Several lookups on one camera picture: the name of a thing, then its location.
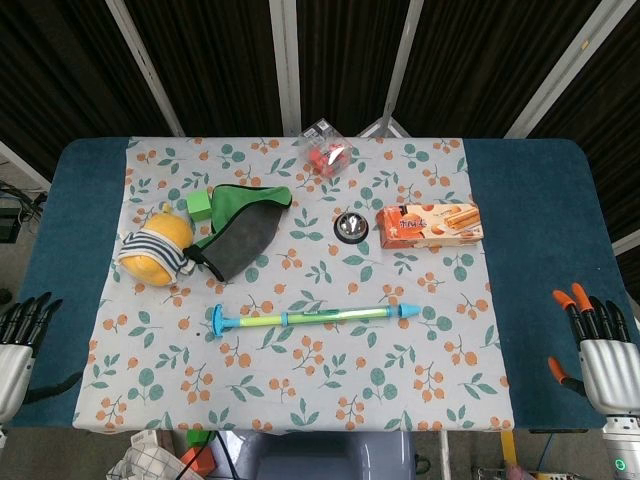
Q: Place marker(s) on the floral print tablecloth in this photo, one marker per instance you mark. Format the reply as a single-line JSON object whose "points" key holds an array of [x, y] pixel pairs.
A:
{"points": [[300, 380]]}

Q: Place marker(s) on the right silver orange-tipped robot hand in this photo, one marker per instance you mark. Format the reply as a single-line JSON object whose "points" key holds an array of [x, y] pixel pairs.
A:
{"points": [[610, 370]]}

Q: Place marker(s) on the orange biscuit box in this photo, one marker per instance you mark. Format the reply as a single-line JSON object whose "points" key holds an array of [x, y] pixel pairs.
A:
{"points": [[425, 227]]}

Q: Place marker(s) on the grey-blue robot torso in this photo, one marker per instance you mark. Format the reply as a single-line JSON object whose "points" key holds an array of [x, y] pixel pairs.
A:
{"points": [[325, 457]]}

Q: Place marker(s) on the green and grey pouch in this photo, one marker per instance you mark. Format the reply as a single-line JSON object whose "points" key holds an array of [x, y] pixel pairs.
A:
{"points": [[245, 235]]}

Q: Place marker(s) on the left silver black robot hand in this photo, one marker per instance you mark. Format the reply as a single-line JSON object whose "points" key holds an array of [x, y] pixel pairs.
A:
{"points": [[15, 370]]}

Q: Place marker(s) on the blue table cover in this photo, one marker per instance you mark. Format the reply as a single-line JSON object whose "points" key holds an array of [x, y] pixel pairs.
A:
{"points": [[545, 250]]}

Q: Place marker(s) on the white checkered cloth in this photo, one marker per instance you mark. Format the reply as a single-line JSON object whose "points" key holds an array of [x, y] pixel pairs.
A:
{"points": [[145, 462]]}

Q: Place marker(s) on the white metal pole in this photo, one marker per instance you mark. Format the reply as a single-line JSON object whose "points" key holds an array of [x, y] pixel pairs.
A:
{"points": [[555, 75], [285, 65], [145, 65], [400, 65]]}

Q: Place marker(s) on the green cube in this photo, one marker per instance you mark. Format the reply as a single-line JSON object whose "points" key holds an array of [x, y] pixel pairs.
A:
{"points": [[199, 205]]}

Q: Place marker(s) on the orange block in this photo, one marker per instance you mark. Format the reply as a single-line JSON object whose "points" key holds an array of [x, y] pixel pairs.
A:
{"points": [[200, 460]]}

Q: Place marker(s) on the small black metal bowl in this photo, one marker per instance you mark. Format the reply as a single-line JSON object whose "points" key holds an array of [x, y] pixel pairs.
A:
{"points": [[351, 226]]}

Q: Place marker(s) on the green and blue toy stick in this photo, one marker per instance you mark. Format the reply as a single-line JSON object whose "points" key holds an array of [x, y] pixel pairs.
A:
{"points": [[310, 318]]}

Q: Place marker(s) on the clear box with red pieces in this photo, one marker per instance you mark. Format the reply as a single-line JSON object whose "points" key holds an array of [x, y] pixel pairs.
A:
{"points": [[325, 150]]}

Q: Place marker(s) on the green block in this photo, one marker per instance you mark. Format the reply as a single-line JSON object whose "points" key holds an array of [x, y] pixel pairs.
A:
{"points": [[197, 439]]}

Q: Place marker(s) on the yellow plush toy striped shirt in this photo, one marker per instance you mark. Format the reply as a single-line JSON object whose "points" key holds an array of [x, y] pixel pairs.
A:
{"points": [[160, 232]]}

